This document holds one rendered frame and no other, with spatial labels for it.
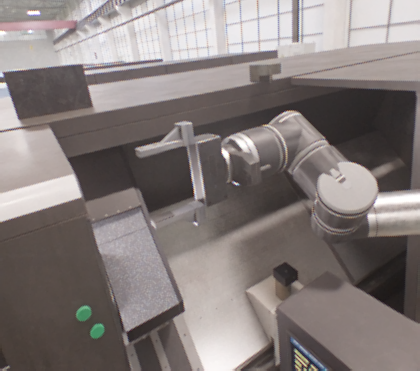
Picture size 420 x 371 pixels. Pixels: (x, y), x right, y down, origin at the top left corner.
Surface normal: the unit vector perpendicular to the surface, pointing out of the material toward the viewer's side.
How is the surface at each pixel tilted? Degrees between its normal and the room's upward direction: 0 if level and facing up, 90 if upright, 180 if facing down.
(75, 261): 87
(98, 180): 45
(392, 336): 2
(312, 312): 2
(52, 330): 87
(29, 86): 90
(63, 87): 90
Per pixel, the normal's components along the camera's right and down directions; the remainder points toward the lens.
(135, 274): 0.29, -0.48
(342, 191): -0.25, -0.44
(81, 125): 0.51, 0.25
